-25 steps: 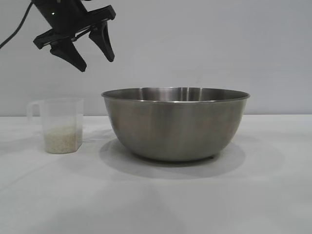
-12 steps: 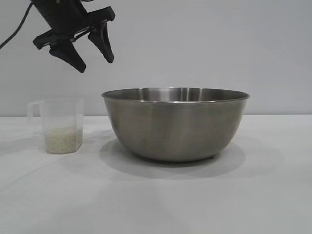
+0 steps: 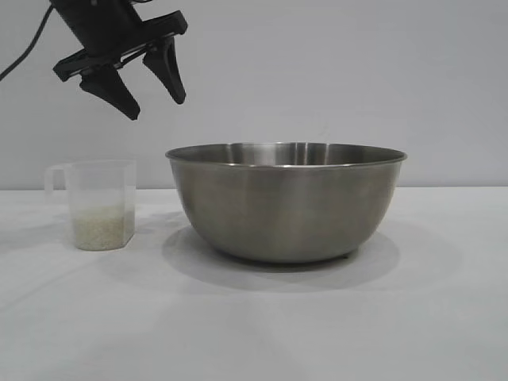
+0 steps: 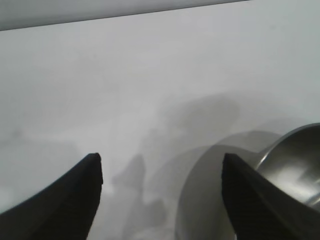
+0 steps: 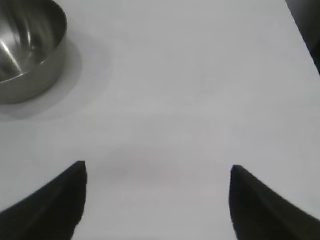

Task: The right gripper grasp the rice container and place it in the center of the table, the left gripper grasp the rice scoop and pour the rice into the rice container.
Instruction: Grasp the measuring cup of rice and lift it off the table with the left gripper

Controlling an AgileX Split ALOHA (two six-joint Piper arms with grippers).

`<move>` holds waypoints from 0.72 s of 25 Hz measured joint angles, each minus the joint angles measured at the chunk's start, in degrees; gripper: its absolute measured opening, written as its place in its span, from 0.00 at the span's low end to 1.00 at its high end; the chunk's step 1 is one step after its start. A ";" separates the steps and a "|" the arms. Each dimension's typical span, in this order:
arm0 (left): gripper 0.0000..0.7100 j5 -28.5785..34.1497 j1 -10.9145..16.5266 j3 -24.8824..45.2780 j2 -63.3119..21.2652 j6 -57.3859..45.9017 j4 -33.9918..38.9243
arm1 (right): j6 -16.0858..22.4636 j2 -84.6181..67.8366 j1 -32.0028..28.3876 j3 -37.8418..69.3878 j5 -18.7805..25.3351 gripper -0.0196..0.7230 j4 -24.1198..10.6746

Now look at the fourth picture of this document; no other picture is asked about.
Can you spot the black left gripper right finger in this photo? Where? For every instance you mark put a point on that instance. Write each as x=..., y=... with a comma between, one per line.
x=260, y=210

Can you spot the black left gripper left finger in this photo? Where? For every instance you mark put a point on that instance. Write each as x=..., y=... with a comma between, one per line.
x=60, y=205

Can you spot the stainless steel mixing bowl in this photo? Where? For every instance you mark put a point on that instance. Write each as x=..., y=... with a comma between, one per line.
x=295, y=162

